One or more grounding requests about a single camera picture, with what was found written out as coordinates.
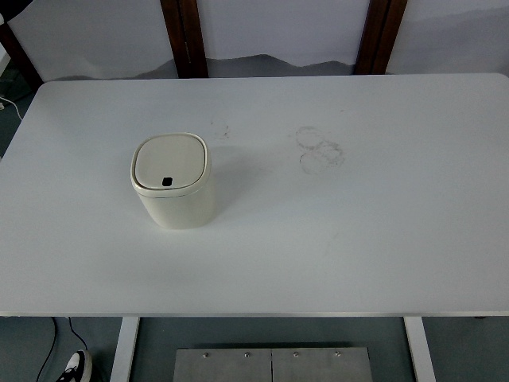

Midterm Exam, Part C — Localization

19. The white floor cable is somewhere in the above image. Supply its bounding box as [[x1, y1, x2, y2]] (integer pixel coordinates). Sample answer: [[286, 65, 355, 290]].
[[0, 95, 23, 120]]

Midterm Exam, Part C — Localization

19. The black floor cable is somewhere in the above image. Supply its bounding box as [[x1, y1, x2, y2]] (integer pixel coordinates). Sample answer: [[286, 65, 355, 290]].
[[37, 317, 60, 382], [65, 317, 89, 353]]

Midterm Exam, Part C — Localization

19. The cream lidded trash bin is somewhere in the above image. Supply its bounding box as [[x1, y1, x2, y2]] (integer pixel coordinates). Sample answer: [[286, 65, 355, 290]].
[[130, 132, 218, 232]]

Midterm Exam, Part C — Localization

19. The white table leg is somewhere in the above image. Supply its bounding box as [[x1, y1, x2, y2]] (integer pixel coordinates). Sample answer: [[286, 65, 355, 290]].
[[404, 317, 437, 382], [109, 317, 141, 382]]

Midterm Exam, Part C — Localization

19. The grey metal plate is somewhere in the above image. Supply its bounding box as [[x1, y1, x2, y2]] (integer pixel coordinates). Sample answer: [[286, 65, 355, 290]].
[[173, 346, 374, 382]]

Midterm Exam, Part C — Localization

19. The dark wooden screen post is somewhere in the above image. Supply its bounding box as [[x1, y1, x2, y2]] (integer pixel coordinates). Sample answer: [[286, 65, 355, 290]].
[[160, 0, 210, 80], [0, 23, 44, 95], [355, 0, 410, 76]]

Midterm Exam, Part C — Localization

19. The person's foot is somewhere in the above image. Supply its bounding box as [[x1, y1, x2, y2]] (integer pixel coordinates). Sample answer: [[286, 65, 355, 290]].
[[55, 349, 95, 382]]

